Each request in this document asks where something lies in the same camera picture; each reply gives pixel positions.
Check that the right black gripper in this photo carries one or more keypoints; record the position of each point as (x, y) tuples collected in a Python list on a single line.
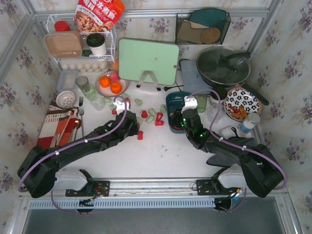
[(178, 121)]

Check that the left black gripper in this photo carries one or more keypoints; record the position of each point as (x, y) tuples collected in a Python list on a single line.
[(134, 125)]

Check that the teal plastic storage basket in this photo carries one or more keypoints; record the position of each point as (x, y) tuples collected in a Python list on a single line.
[(175, 100)]

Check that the grey fluffy cloth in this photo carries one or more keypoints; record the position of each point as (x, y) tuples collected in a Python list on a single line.
[(225, 155)]

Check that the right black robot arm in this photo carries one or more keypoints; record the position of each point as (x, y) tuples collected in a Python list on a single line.
[(243, 162)]

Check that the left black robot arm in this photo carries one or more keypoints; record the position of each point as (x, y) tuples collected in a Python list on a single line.
[(38, 171)]

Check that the clear storage box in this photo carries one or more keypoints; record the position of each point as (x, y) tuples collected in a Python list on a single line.
[(67, 80)]

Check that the green round capsule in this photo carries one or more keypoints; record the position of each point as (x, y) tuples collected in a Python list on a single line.
[(139, 120)]

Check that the green capsule upper right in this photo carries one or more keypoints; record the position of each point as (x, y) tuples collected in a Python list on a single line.
[(163, 108)]

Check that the green capsule centre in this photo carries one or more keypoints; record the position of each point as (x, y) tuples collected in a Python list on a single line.
[(149, 119)]

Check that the green capsule top middle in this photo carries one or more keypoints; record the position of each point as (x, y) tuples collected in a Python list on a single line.
[(138, 102)]

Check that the green glass cup right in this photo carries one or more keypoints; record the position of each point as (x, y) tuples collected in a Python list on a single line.
[(201, 102)]

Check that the black power plug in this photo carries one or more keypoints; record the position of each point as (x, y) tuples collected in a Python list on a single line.
[(166, 88)]

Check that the clear plastic cup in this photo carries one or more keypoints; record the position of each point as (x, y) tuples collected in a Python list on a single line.
[(216, 110)]

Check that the fruit plate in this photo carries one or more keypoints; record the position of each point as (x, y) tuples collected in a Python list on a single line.
[(106, 92)]

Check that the orange fruit right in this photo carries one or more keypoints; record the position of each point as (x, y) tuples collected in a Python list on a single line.
[(116, 87)]

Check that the orange fruit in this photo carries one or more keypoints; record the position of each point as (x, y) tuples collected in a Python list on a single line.
[(105, 81), (116, 87)]

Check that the orange fruit left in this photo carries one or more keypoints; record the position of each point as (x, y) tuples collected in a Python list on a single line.
[(105, 81)]

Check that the white scoop cup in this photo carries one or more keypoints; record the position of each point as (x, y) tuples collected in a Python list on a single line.
[(228, 132)]

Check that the white jar black lid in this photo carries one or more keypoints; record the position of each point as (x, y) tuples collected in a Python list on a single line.
[(220, 91)]

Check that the pink peach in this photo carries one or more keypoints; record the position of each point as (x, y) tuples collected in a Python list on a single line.
[(114, 76)]

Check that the silver fork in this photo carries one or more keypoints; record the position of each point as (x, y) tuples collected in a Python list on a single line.
[(81, 113)]

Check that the grey glass cup left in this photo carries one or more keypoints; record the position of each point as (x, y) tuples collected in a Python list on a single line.
[(82, 81)]

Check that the flower pattern plate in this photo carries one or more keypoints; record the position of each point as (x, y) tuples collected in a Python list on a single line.
[(240, 102)]

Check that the black wok with glass lid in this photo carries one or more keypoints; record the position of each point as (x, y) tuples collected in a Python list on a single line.
[(225, 66)]

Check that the white small strainer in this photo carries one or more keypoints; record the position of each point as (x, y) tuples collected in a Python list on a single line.
[(65, 99)]

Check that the white bottle grey cap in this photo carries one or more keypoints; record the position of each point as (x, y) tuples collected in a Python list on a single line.
[(249, 122)]

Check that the green cutting board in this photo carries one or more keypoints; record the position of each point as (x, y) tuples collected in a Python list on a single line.
[(137, 56)]

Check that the striped red cloth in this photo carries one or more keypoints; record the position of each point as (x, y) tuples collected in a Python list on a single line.
[(58, 126)]

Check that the white egg tray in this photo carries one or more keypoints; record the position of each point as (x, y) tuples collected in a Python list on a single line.
[(86, 66)]

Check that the white cup black lid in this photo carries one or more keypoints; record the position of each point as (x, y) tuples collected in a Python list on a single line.
[(96, 42)]

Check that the black mesh holder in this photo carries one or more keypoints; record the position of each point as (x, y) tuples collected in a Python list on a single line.
[(207, 26)]

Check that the red snack bag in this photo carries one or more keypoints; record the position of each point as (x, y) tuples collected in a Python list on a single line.
[(98, 15)]

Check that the red bottle cap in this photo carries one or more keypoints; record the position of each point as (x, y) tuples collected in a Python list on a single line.
[(61, 26)]

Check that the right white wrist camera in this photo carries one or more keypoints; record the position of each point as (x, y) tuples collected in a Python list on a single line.
[(190, 103)]

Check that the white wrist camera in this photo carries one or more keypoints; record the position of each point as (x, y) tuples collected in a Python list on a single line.
[(122, 105), (190, 103)]

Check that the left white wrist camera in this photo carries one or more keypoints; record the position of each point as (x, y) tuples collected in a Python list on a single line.
[(122, 105)]

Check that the white wire rack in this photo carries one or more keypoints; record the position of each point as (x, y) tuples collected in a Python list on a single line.
[(110, 36)]

